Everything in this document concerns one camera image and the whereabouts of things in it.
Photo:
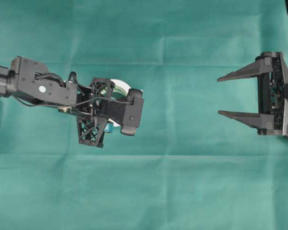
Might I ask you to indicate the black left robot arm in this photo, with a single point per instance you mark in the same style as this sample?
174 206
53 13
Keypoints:
32 84

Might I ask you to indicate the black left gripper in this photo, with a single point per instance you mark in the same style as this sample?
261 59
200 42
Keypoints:
90 122

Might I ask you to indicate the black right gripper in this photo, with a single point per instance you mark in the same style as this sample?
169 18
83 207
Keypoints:
271 94

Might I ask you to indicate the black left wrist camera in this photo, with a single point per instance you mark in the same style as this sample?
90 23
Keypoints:
126 111

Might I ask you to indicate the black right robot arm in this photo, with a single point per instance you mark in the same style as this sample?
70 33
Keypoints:
271 72

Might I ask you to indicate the green table cloth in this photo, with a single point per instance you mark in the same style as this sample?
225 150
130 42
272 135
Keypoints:
187 167

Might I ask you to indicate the white duct tape roll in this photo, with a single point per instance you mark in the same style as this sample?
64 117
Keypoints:
115 98

